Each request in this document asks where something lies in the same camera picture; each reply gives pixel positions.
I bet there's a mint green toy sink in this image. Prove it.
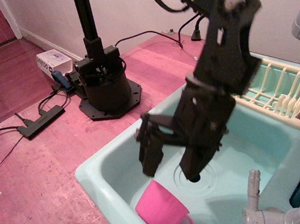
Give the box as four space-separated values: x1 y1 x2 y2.
68 30 300 224

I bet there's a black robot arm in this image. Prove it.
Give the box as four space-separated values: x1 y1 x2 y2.
74 0 261 180

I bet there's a pink plastic cup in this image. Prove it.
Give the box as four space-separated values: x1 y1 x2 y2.
135 179 194 224

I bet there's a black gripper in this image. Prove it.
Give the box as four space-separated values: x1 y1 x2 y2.
136 75 235 182

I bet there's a blue clamp tool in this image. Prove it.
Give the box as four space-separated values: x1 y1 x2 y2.
51 71 73 91

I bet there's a black power plug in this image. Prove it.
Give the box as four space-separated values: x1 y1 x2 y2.
191 15 205 41

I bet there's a white product box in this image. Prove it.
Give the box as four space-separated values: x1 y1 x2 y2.
36 49 73 79

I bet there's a cream dish drying rack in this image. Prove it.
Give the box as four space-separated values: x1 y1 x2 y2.
235 55 300 130

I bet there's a black usb hub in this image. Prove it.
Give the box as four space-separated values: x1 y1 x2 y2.
15 105 65 140

